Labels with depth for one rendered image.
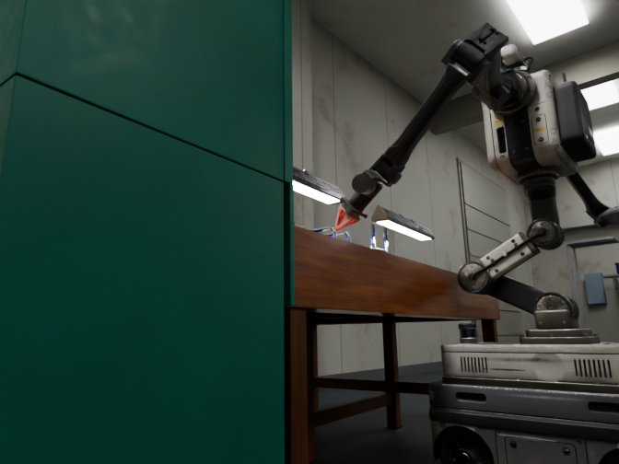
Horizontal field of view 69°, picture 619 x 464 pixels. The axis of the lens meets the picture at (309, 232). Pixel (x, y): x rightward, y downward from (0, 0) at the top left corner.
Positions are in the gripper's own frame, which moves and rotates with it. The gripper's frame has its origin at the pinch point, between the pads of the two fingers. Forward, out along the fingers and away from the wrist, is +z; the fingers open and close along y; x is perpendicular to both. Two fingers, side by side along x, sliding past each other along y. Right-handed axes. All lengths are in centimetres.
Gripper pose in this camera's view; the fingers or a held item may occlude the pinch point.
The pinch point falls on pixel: (336, 227)
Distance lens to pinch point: 147.9
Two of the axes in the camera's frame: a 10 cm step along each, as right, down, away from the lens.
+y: -5.9, -1.8, -7.9
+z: -6.1, 7.4, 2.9
